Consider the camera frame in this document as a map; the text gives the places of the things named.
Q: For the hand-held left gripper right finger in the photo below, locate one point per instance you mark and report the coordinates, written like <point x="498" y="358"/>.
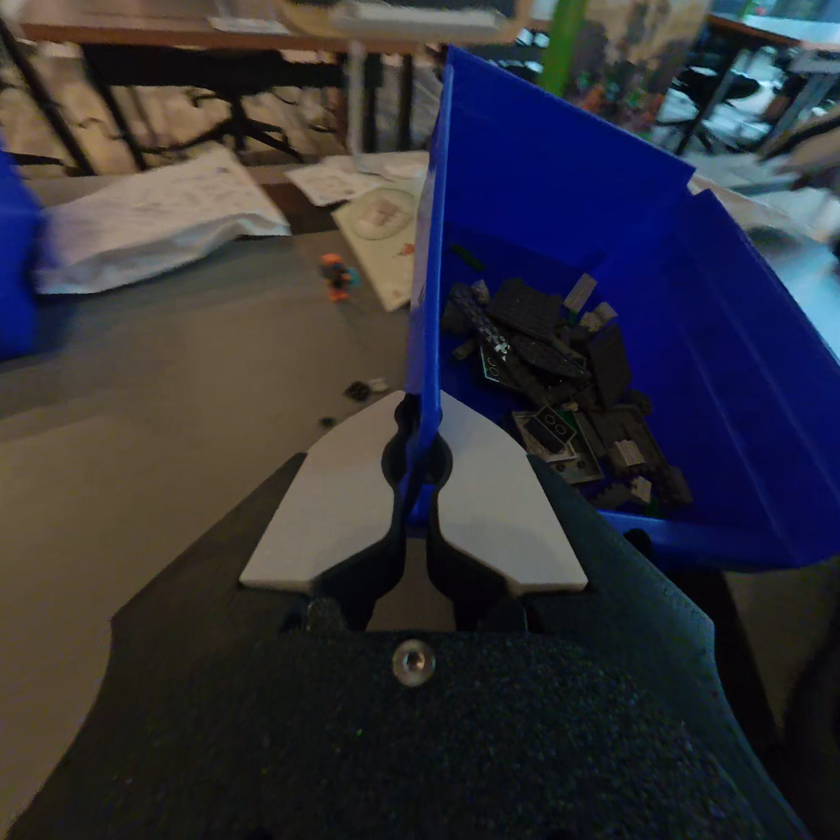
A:
<point x="505" y="518"/>

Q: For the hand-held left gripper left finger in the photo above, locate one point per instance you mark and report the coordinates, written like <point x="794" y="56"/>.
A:
<point x="328" y="512"/>

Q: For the pile of small toy bricks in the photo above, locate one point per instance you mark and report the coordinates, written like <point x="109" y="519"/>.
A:
<point x="361" y="390"/>

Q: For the building instruction booklet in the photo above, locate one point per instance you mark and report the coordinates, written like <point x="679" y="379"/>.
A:
<point x="387" y="256"/>

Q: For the blue plastic bin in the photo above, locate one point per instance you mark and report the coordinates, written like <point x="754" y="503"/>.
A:
<point x="689" y="295"/>
<point x="16" y="262"/>

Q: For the grey desk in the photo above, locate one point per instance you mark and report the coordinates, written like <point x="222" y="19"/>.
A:
<point x="164" y="394"/>

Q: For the heap of dark grey bricks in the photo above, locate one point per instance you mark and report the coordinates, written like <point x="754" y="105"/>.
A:
<point x="558" y="380"/>

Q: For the orange toy brick model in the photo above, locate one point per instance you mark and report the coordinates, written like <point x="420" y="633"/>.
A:
<point x="338" y="279"/>

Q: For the black office chair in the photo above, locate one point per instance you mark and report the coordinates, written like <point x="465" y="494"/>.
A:
<point x="216" y="85"/>

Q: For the green toy set box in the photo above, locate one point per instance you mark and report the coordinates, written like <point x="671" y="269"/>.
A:
<point x="623" y="52"/>

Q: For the wooden table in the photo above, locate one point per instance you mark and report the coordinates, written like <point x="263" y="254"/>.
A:
<point x="131" y="33"/>

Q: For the long office table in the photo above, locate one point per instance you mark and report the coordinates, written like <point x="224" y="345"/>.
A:
<point x="754" y="29"/>

